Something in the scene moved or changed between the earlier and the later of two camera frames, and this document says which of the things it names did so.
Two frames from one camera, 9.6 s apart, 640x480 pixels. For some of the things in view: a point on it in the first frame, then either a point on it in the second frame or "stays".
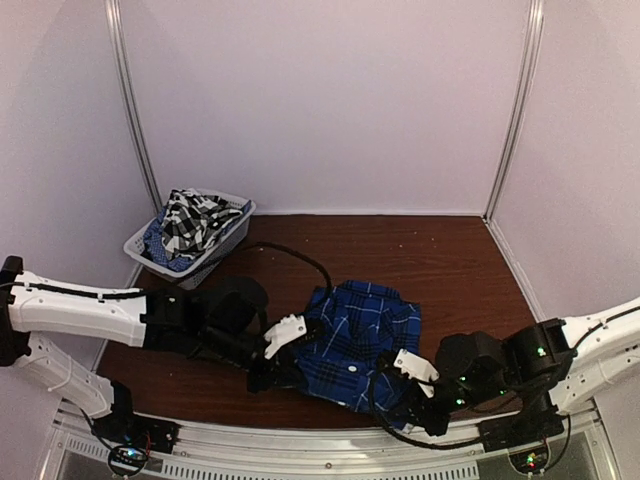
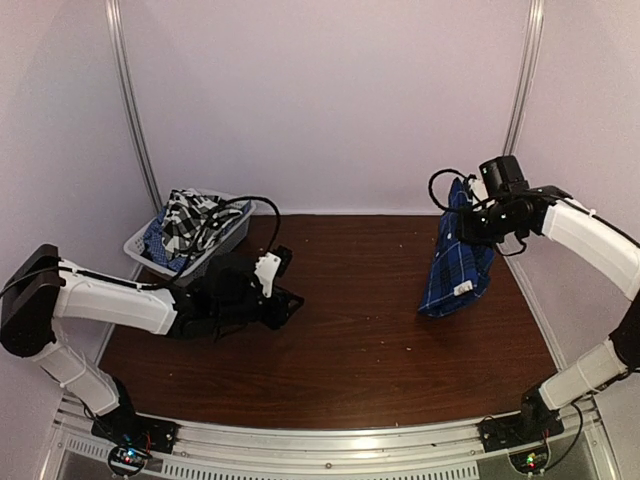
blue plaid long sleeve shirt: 352,325 → 460,271
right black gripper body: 437,423 → 485,230
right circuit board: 531,461 stays
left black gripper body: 277,369 → 272,318
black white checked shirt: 193,220 stays
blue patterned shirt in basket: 156,250 stays
